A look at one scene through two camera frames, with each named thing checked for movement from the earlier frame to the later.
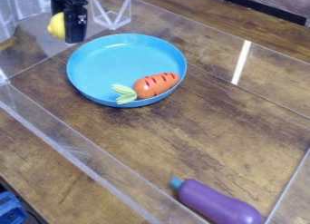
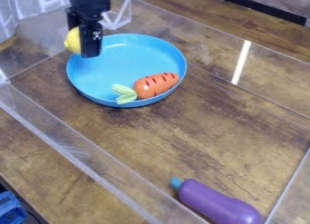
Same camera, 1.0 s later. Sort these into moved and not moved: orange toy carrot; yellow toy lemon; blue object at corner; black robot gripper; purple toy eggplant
Moved: yellow toy lemon; black robot gripper
Not moved: blue object at corner; purple toy eggplant; orange toy carrot
